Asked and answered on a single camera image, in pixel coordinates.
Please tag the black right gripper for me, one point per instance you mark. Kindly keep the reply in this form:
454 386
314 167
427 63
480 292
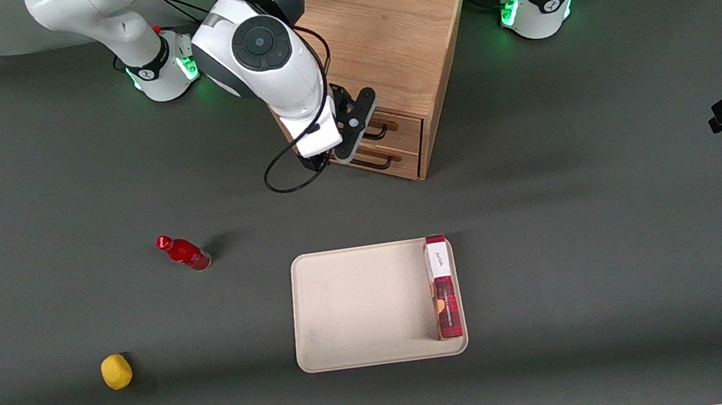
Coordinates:
313 162

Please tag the wooden drawer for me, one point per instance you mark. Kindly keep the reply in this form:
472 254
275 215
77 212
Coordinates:
409 133
409 166

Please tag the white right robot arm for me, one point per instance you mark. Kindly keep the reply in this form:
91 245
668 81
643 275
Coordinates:
289 92

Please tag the wooden drawer cabinet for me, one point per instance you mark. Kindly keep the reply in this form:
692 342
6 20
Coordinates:
393 28

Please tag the beige plastic tray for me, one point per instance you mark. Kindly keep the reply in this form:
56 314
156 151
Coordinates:
362 308

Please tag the red plastic bottle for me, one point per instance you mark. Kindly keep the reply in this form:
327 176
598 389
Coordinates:
188 253

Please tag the red white cookie box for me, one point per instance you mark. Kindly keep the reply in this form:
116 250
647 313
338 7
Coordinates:
446 303

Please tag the yellow lemon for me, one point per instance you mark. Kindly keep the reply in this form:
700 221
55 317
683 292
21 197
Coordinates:
116 372

